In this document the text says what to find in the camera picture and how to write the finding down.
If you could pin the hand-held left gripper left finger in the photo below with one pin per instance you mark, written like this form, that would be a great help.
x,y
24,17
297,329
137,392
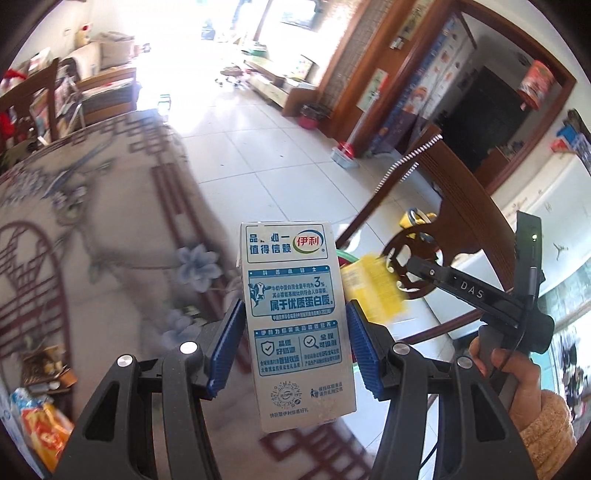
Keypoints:
x,y
226,346

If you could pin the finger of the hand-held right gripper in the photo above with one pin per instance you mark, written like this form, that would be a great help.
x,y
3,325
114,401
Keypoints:
x,y
422,273

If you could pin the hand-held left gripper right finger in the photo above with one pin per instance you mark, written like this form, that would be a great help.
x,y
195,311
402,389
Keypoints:
x,y
364,355

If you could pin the yellow snack packet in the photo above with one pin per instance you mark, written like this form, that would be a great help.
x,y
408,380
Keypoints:
x,y
374,286

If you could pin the white blue milk carton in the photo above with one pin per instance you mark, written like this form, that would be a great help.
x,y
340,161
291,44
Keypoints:
x,y
295,323

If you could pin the person's right hand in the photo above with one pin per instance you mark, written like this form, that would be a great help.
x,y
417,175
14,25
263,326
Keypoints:
x,y
521,383

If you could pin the yellow plastic toy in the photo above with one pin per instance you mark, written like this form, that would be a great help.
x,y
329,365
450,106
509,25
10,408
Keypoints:
x,y
415,218

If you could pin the carved dark wooden chair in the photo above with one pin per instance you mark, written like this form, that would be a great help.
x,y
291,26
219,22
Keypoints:
x,y
466,203

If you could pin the floral printed tablecloth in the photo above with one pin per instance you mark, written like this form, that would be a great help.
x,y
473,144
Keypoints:
x,y
101,230

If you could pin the red plastic basket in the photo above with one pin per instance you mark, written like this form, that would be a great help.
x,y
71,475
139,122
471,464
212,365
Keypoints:
x,y
311,117

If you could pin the orange snack bag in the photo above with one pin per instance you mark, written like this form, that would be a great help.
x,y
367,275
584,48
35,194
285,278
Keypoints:
x,y
44,429

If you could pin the red lantern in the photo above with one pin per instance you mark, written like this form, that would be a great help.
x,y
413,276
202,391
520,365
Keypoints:
x,y
535,85

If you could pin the small green stool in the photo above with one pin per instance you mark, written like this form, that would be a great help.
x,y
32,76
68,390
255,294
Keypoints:
x,y
164,104

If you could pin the beige sofa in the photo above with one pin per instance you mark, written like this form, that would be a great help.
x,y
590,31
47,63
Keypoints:
x,y
104,78

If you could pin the slatted wooden chair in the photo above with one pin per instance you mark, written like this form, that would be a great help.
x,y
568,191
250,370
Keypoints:
x,y
27,106

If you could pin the colourful wall poster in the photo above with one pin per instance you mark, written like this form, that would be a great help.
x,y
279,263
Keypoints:
x,y
438,74

